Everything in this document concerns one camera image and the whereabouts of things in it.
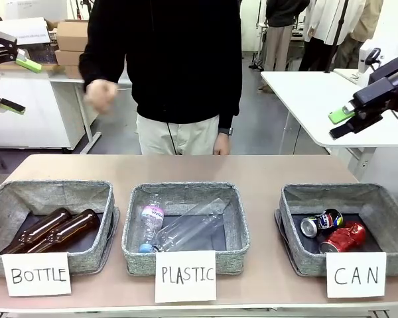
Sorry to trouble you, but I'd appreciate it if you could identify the white printed cardboard box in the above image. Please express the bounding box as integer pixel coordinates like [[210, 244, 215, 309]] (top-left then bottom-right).
[[0, 17, 52, 46]]

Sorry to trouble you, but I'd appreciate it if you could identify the white table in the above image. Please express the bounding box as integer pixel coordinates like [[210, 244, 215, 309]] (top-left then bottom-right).
[[260, 70, 398, 182]]

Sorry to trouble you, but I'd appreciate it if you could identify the white paper label PLASTIC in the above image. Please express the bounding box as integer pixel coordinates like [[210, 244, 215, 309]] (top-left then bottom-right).
[[155, 250, 218, 303]]

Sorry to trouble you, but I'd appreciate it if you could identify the white desk with legs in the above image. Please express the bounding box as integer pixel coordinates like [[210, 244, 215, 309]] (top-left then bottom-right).
[[49, 73, 135, 156]]

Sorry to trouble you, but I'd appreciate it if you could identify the bystander in white coat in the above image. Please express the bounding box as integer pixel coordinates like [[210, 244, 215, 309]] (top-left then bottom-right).
[[298, 0, 365, 72]]

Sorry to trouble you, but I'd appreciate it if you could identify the grey basket labelled can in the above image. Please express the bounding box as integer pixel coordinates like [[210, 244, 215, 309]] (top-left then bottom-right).
[[274, 183, 398, 278]]

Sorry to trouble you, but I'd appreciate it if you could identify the open brown cardboard box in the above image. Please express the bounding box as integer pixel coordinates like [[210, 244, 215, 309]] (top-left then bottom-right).
[[54, 19, 91, 52]]

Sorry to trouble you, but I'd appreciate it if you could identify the flat brown cardboard box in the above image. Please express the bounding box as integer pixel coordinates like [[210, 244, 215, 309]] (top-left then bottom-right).
[[64, 64, 87, 80], [54, 49, 84, 67]]

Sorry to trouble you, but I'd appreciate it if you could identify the grey basket labelled bottle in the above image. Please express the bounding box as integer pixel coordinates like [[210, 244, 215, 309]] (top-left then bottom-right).
[[0, 180, 121, 278]]

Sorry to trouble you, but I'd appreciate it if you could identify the thin black cord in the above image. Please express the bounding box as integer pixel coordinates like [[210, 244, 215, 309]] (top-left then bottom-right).
[[166, 121, 179, 156]]

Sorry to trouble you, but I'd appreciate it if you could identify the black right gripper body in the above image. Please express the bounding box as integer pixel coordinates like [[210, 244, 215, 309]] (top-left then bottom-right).
[[352, 55, 398, 115]]

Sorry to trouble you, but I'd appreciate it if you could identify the bystander in tan jacket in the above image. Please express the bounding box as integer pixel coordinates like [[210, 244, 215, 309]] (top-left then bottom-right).
[[333, 0, 384, 70]]

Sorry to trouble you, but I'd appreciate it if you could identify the crushed red can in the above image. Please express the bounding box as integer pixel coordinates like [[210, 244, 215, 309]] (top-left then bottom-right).
[[319, 221, 367, 254]]

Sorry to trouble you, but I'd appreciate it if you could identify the grey basket labelled plastic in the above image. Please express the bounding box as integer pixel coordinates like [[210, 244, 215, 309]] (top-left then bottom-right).
[[121, 181, 251, 276]]

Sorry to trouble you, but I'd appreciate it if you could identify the bystander in beige trousers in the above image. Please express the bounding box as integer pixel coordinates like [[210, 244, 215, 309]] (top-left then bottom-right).
[[264, 0, 311, 72]]

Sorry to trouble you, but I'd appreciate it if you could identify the brown glass bottle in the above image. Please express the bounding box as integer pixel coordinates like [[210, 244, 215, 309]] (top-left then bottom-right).
[[0, 207, 72, 255], [26, 209, 101, 254]]

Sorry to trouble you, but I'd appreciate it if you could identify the black tripod pole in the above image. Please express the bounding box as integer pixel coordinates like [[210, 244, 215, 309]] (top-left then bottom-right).
[[323, 0, 351, 74]]

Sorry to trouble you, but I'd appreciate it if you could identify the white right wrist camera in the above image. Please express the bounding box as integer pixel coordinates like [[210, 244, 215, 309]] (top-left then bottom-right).
[[359, 38, 383, 84]]

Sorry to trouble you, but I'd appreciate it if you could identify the small blue-capped water bottle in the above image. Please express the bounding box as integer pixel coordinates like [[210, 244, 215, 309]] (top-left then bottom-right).
[[138, 194, 166, 254]]

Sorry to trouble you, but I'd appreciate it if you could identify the crushed blue Pepsi can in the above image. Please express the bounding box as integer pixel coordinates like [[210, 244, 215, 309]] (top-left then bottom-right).
[[300, 208, 345, 238]]

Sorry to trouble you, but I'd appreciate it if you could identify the person in black sweater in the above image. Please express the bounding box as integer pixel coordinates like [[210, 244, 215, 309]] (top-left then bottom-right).
[[78, 0, 243, 156]]

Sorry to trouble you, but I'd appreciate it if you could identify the person's right hand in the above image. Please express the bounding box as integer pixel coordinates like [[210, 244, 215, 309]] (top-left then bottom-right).
[[84, 78, 119, 116]]

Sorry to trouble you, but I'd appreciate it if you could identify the white paper label BOTTLE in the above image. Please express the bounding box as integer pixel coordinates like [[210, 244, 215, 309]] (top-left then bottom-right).
[[2, 252, 72, 297]]

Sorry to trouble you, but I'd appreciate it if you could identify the person's left hand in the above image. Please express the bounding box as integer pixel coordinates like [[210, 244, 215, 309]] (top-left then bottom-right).
[[212, 133, 232, 156]]

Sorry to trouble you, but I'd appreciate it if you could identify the white paper label CAN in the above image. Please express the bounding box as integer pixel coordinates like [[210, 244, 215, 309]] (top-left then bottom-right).
[[325, 252, 387, 299]]

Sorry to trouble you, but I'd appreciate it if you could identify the large clear plastic bottle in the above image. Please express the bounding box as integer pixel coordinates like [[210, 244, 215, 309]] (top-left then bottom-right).
[[152, 197, 228, 254]]

